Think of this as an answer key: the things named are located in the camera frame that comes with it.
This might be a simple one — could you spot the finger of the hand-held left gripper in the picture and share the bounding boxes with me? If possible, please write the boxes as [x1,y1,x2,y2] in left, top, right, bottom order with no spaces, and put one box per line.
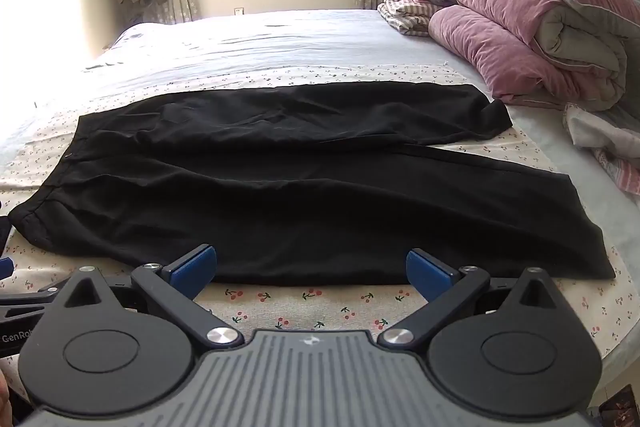
[0,257,68,308]

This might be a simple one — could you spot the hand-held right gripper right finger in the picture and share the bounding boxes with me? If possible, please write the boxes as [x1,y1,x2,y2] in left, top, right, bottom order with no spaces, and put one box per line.
[377,248,568,351]

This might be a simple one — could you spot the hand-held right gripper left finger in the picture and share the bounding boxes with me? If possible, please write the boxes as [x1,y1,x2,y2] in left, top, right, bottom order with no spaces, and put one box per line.
[52,244,246,351]

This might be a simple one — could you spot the black pants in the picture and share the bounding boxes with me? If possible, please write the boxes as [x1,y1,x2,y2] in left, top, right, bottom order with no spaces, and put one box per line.
[9,81,616,288]

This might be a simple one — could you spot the cherry print sheet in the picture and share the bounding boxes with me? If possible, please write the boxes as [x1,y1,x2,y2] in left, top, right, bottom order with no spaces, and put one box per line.
[0,59,638,360]

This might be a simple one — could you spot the white and pink cloth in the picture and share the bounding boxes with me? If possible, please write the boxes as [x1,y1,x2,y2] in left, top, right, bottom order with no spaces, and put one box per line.
[562,104,640,195]

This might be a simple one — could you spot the dark patterned object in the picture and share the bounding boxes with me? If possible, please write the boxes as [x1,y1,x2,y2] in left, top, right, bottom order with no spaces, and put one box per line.
[599,383,640,427]

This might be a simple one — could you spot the bed with light blue sheet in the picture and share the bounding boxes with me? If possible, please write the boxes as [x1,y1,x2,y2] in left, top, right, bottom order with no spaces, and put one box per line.
[0,7,640,358]

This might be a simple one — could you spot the striped folded cloth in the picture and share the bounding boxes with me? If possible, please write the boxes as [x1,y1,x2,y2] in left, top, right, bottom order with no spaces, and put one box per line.
[377,0,451,36]

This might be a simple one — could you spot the purple folded quilt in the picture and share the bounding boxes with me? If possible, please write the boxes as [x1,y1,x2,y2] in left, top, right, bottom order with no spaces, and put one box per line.
[427,0,640,112]

